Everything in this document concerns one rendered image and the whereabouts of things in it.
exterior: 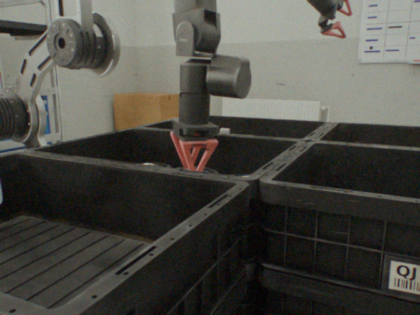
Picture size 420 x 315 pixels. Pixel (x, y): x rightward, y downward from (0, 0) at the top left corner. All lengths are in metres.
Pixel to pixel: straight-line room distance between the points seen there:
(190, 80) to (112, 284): 0.49
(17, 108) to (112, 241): 1.13
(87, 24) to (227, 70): 0.69
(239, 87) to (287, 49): 3.25
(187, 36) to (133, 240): 0.34
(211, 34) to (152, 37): 4.03
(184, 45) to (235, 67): 0.10
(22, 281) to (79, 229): 0.15
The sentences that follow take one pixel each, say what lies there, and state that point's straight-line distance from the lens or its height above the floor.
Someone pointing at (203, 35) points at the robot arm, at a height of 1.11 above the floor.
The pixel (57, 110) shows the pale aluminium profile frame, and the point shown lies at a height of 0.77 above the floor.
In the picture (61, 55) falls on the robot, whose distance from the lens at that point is 1.27.
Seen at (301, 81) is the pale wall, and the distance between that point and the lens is 3.85.
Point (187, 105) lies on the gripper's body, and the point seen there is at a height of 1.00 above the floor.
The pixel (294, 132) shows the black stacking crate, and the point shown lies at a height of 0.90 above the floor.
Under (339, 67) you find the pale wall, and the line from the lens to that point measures 3.75.
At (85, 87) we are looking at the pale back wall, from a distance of 4.32.
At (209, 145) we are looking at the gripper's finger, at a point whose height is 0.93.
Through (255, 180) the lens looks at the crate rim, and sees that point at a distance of 0.47.
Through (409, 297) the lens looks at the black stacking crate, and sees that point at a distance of 0.48.
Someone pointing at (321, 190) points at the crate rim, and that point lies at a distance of 0.44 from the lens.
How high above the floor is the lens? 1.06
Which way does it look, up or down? 13 degrees down
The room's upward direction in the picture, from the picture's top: straight up
